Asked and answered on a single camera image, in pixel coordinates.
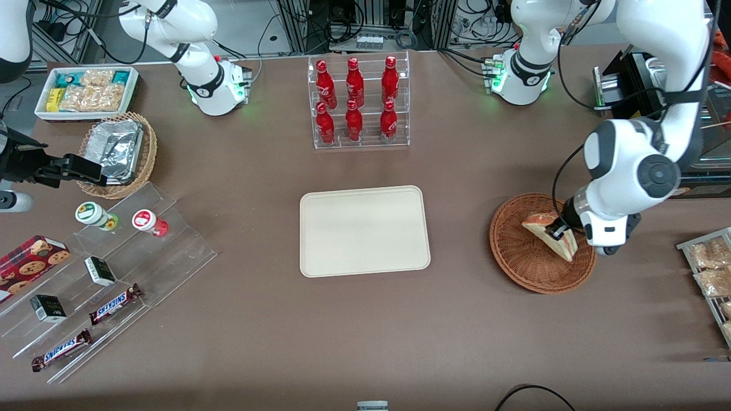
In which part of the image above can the clear bag of pastries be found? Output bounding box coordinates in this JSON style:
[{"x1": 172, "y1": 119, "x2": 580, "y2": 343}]
[
  {"x1": 688, "y1": 238, "x2": 731, "y2": 269},
  {"x1": 693, "y1": 268, "x2": 731, "y2": 298}
]

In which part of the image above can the clear acrylic step display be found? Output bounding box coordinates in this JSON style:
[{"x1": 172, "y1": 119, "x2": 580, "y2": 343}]
[{"x1": 0, "y1": 182, "x2": 218, "y2": 385}]

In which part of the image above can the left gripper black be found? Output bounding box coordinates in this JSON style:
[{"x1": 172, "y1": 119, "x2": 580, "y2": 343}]
[{"x1": 547, "y1": 196, "x2": 587, "y2": 241}]

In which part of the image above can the brown round wicker basket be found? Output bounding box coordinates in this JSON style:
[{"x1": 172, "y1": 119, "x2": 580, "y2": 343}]
[{"x1": 489, "y1": 193, "x2": 597, "y2": 295}]

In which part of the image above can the triangle sandwich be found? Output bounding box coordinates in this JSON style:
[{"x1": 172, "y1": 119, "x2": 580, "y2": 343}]
[{"x1": 521, "y1": 212, "x2": 578, "y2": 263}]

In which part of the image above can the Snickers chocolate bar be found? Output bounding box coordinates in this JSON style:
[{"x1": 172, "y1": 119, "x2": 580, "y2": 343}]
[
  {"x1": 89, "y1": 283, "x2": 144, "y2": 326},
  {"x1": 31, "y1": 328, "x2": 93, "y2": 373}
]

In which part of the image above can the red lid white cup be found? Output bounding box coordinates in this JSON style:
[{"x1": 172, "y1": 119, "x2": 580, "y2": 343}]
[{"x1": 132, "y1": 209, "x2": 170, "y2": 238}]

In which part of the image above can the red cookie box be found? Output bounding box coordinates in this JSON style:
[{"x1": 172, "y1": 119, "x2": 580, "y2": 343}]
[{"x1": 0, "y1": 235, "x2": 71, "y2": 304}]

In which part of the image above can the white rectangular snack bin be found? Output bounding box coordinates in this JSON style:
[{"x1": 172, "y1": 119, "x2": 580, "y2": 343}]
[{"x1": 34, "y1": 66, "x2": 140, "y2": 123}]

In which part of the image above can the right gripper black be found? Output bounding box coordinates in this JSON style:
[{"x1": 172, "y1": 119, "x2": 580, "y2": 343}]
[{"x1": 0, "y1": 130, "x2": 107, "y2": 190}]

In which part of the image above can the red cola bottle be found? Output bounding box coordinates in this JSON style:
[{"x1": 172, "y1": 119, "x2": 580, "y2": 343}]
[
  {"x1": 346, "y1": 57, "x2": 365, "y2": 107},
  {"x1": 381, "y1": 55, "x2": 400, "y2": 106},
  {"x1": 344, "y1": 99, "x2": 364, "y2": 143},
  {"x1": 315, "y1": 102, "x2": 336, "y2": 145},
  {"x1": 379, "y1": 100, "x2": 399, "y2": 144},
  {"x1": 315, "y1": 59, "x2": 338, "y2": 110}
]

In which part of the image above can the small clear cracker bag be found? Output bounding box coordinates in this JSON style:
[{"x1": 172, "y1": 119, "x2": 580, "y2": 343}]
[{"x1": 79, "y1": 69, "x2": 115, "y2": 88}]

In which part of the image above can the black floor cable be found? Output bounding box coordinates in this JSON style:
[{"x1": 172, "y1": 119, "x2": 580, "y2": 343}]
[{"x1": 494, "y1": 384, "x2": 578, "y2": 411}]

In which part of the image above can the green lid white cup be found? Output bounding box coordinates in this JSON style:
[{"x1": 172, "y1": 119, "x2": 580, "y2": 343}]
[{"x1": 75, "y1": 202, "x2": 120, "y2": 232}]

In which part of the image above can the aluminium foil container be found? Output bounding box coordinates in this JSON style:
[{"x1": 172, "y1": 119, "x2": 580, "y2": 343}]
[{"x1": 85, "y1": 119, "x2": 144, "y2": 185}]

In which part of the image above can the black hot food display case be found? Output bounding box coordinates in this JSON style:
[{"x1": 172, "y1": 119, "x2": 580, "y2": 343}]
[{"x1": 593, "y1": 29, "x2": 731, "y2": 200}]

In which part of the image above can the cream plastic tray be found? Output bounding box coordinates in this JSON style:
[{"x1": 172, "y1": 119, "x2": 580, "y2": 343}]
[{"x1": 300, "y1": 186, "x2": 431, "y2": 278}]

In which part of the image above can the light tan wicker basket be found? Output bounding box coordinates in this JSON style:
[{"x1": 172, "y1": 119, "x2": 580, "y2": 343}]
[{"x1": 75, "y1": 111, "x2": 158, "y2": 200}]

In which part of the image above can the small black box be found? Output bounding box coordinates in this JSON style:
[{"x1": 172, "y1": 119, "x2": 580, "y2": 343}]
[
  {"x1": 84, "y1": 256, "x2": 117, "y2": 288},
  {"x1": 29, "y1": 295, "x2": 67, "y2": 324}
]

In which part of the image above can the clear acrylic bottle rack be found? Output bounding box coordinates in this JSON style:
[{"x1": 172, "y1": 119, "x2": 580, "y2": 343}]
[{"x1": 307, "y1": 51, "x2": 411, "y2": 150}]

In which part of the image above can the large clear cracker bag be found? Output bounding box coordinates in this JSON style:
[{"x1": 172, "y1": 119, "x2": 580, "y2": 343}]
[{"x1": 59, "y1": 84, "x2": 124, "y2": 113}]

